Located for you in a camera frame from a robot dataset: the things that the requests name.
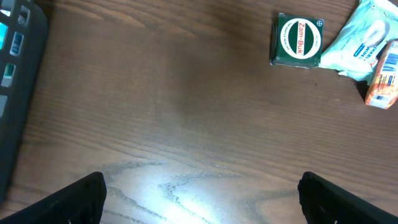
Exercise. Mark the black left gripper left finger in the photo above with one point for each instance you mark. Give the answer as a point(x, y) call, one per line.
point(79, 202)

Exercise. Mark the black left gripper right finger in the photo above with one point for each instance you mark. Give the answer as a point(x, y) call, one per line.
point(325, 202)

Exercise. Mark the orange tissue pack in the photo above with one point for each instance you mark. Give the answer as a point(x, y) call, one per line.
point(382, 92)

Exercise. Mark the teal wet wipes pack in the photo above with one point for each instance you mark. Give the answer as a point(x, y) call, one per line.
point(353, 53)

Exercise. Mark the green Zam-Buk box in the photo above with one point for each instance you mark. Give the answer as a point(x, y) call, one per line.
point(296, 41)

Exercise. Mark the grey plastic shopping basket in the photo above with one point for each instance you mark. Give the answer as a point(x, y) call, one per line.
point(24, 31)

